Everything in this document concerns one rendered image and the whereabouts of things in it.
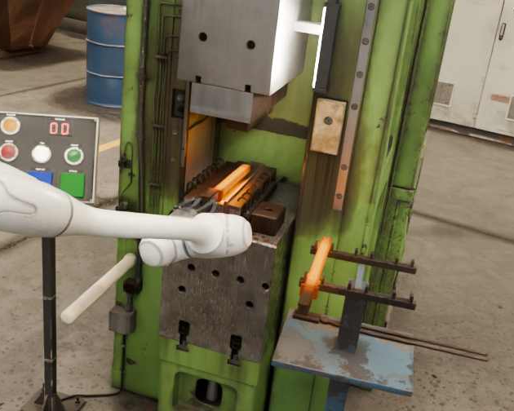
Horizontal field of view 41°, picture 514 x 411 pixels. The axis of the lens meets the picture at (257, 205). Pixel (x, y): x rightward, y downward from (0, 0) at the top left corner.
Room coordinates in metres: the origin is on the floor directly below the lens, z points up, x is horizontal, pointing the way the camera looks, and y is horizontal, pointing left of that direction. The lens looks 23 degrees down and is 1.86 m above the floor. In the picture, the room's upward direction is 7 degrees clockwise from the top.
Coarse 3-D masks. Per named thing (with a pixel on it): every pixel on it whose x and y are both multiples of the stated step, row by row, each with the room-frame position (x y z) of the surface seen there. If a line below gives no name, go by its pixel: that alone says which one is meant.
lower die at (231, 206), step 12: (228, 168) 2.37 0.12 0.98; (264, 168) 2.39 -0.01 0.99; (276, 168) 2.40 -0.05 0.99; (204, 180) 2.22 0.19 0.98; (216, 180) 2.21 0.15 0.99; (252, 180) 2.25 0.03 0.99; (264, 180) 2.26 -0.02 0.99; (192, 192) 2.10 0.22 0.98; (204, 192) 2.09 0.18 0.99; (240, 192) 2.12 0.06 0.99; (252, 192) 2.13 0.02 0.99; (228, 204) 2.01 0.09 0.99; (240, 204) 2.02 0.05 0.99
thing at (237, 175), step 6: (240, 168) 2.22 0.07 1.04; (246, 168) 2.23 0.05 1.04; (234, 174) 2.15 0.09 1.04; (240, 174) 2.16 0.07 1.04; (246, 174) 2.23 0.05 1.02; (228, 180) 2.08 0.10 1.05; (234, 180) 2.10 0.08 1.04; (216, 186) 2.01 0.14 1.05; (222, 186) 2.02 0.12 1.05; (228, 186) 2.05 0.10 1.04; (210, 192) 1.92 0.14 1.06; (222, 192) 1.96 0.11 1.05; (204, 198) 1.88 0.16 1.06; (204, 204) 1.88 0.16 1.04
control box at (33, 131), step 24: (0, 120) 2.03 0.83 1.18; (24, 120) 2.05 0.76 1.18; (48, 120) 2.06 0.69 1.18; (72, 120) 2.08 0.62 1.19; (96, 120) 2.10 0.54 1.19; (0, 144) 2.00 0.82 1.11; (24, 144) 2.01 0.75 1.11; (48, 144) 2.03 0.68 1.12; (72, 144) 2.04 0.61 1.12; (96, 144) 2.06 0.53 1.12; (24, 168) 1.98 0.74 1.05; (48, 168) 1.99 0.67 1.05; (72, 168) 2.00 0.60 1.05; (96, 168) 2.05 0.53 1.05
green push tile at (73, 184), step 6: (60, 174) 1.98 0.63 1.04; (66, 174) 1.99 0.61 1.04; (72, 174) 1.99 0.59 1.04; (78, 174) 1.99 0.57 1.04; (60, 180) 1.97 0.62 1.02; (66, 180) 1.98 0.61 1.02; (72, 180) 1.98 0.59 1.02; (78, 180) 1.98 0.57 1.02; (84, 180) 1.99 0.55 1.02; (60, 186) 1.96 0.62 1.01; (66, 186) 1.97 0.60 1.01; (72, 186) 1.97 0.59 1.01; (78, 186) 1.97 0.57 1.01; (84, 186) 1.99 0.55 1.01; (72, 192) 1.96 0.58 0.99; (78, 192) 1.96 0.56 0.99
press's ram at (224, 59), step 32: (192, 0) 2.05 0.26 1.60; (224, 0) 2.03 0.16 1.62; (256, 0) 2.00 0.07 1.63; (288, 0) 2.07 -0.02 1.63; (192, 32) 2.05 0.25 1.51; (224, 32) 2.03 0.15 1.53; (256, 32) 2.00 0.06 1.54; (288, 32) 2.11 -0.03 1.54; (320, 32) 2.15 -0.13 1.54; (192, 64) 2.05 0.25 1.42; (224, 64) 2.02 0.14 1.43; (256, 64) 2.00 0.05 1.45; (288, 64) 2.16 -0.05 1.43
